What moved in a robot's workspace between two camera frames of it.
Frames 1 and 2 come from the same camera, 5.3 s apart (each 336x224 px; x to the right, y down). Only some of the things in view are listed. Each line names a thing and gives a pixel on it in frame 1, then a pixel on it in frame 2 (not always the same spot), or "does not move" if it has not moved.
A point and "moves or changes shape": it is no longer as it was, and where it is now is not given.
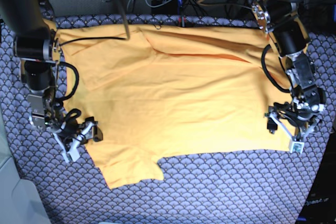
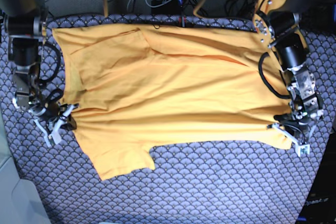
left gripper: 45,110 to 48,109
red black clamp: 182,20 does not move
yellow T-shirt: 160,91 moves or changes shape
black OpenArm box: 320,208 does not move
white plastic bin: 20,202 does not move
